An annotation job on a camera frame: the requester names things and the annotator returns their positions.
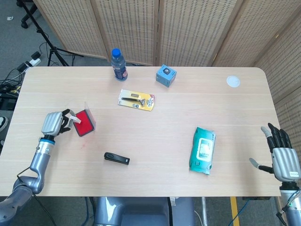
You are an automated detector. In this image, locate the small blue cardboard box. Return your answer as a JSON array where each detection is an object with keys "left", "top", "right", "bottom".
[{"left": 156, "top": 65, "right": 178, "bottom": 88}]

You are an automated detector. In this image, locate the black and white shoe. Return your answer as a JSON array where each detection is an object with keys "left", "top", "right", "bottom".
[{"left": 0, "top": 116, "right": 9, "bottom": 132}]

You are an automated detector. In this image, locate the black office chair base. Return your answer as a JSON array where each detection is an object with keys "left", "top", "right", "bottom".
[{"left": 20, "top": 0, "right": 38, "bottom": 29}]

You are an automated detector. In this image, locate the white power strip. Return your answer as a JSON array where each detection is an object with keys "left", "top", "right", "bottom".
[{"left": 24, "top": 58, "right": 42, "bottom": 68}]

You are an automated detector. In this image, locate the black tripod stand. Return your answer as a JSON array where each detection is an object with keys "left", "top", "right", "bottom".
[{"left": 16, "top": 0, "right": 84, "bottom": 67}]

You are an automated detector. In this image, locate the blue cable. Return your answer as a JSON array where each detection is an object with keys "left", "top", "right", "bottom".
[{"left": 231, "top": 199, "right": 250, "bottom": 226}]

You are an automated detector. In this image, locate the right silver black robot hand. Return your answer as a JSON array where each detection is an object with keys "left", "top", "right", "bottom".
[{"left": 249, "top": 122, "right": 301, "bottom": 182}]

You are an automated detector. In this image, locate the tangle of floor cables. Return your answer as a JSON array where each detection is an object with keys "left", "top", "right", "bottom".
[{"left": 0, "top": 68, "right": 26, "bottom": 111}]

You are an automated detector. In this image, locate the razor in yellow blister pack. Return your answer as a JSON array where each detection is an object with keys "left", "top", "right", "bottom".
[{"left": 117, "top": 89, "right": 156, "bottom": 112}]

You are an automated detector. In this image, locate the red ink pad case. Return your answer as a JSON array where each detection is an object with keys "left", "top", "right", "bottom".
[{"left": 73, "top": 101, "right": 97, "bottom": 137}]

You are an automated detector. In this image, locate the green wet wipes pack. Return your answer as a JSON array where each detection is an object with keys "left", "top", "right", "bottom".
[{"left": 189, "top": 127, "right": 216, "bottom": 176}]

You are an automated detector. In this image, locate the white round cable grommet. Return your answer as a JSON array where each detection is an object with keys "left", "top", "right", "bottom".
[{"left": 226, "top": 75, "right": 241, "bottom": 89}]

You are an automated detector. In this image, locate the water bottle with blue cap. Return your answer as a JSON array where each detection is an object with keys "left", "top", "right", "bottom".
[{"left": 111, "top": 48, "right": 129, "bottom": 81}]

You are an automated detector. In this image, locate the black stapler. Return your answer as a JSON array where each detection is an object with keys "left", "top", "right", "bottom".
[{"left": 104, "top": 152, "right": 131, "bottom": 166}]

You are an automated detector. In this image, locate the grey robot torso base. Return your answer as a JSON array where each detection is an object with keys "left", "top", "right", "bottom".
[{"left": 94, "top": 196, "right": 196, "bottom": 226}]

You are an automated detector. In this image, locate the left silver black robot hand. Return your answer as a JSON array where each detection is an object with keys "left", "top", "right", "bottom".
[{"left": 41, "top": 108, "right": 77, "bottom": 137}]

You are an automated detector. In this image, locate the silver table leg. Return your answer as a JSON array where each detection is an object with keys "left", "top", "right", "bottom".
[{"left": 201, "top": 197, "right": 209, "bottom": 226}]

